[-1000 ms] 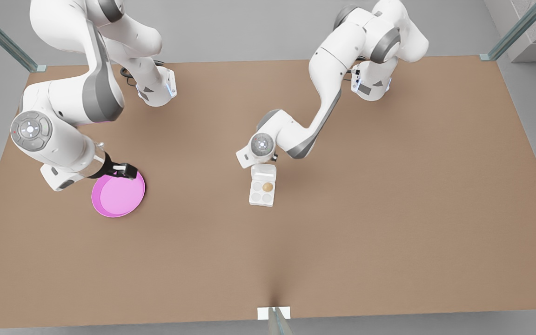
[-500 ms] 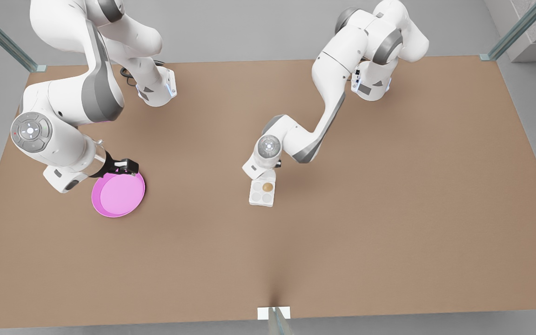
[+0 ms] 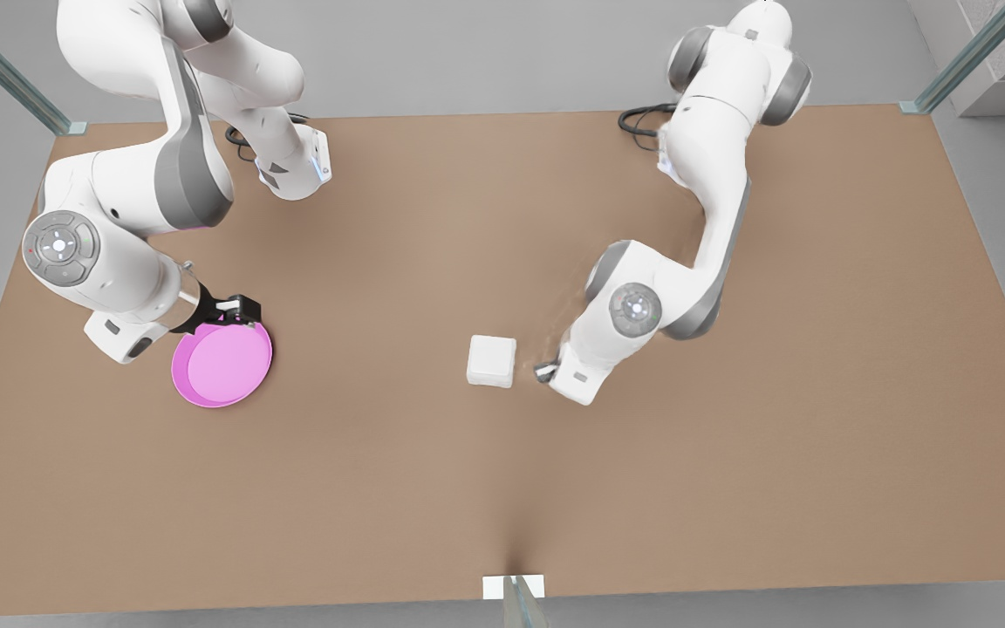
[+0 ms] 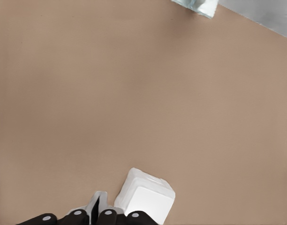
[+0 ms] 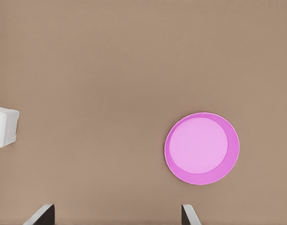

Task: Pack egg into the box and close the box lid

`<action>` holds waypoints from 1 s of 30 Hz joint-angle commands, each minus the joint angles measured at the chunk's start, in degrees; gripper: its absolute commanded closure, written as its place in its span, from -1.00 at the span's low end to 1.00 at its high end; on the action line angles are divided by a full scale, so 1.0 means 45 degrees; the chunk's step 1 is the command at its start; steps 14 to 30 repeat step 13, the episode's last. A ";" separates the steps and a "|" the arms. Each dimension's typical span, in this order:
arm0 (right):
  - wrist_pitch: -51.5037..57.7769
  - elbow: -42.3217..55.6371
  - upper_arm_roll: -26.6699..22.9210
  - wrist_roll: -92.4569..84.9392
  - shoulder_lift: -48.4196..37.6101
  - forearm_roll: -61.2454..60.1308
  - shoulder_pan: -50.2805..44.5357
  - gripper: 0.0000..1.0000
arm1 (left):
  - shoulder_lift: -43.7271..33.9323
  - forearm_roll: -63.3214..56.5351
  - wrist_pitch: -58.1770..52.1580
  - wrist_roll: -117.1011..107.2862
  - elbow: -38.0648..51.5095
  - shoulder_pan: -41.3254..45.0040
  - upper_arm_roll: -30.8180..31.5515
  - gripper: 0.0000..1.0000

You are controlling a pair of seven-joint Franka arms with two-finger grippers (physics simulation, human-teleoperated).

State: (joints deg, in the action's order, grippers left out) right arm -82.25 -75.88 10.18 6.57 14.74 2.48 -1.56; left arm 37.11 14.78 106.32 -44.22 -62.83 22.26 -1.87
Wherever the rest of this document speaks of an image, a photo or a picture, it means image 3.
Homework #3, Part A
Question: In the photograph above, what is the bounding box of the white egg box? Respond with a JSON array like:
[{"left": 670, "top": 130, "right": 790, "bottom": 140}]
[{"left": 466, "top": 334, "right": 518, "bottom": 390}]

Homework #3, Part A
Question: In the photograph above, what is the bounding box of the pink round plate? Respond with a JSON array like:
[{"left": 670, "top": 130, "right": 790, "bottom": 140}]
[{"left": 171, "top": 317, "right": 274, "bottom": 409}]

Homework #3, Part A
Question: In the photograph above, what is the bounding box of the black cable loop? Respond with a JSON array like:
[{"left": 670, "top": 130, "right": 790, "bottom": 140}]
[
  {"left": 224, "top": 113, "right": 311, "bottom": 164},
  {"left": 618, "top": 102, "right": 680, "bottom": 153}
]

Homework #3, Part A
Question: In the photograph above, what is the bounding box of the silver frame post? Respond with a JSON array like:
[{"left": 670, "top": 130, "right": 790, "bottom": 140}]
[
  {"left": 899, "top": 0, "right": 1005, "bottom": 116},
  {"left": 0, "top": 0, "right": 88, "bottom": 137},
  {"left": 482, "top": 575, "right": 548, "bottom": 628}
]

